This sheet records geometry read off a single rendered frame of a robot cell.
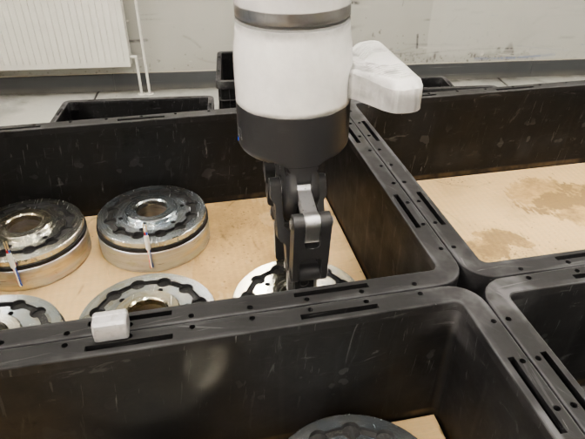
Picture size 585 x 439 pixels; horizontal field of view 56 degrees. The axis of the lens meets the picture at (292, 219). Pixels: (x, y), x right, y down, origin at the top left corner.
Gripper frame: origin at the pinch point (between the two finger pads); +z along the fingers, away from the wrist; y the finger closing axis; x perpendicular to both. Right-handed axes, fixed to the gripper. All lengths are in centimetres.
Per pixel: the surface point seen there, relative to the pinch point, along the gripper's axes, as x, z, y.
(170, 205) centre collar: -9.8, 0.3, -11.6
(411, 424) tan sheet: 5.5, 4.1, 12.8
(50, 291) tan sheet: -20.4, 3.9, -5.3
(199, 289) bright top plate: -7.6, 0.8, 0.5
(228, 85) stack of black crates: 3, 29, -122
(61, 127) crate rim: -19.1, -6.1, -17.1
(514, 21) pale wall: 180, 54, -268
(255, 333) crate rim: -4.4, -5.8, 12.5
